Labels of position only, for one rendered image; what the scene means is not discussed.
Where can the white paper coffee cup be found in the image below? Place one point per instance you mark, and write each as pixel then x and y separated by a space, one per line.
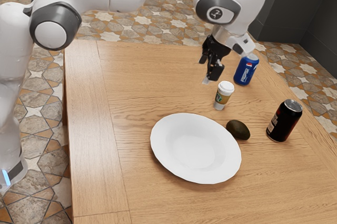
pixel 223 95

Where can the dark green avocado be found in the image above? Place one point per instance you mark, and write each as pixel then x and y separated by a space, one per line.
pixel 238 129

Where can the black soda can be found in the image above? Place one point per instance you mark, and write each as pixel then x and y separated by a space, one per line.
pixel 284 121

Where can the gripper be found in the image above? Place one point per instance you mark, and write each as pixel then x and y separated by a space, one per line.
pixel 216 48

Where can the white plate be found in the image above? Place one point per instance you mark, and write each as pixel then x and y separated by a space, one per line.
pixel 196 148

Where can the blue soda can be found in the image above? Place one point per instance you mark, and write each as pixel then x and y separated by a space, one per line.
pixel 246 70

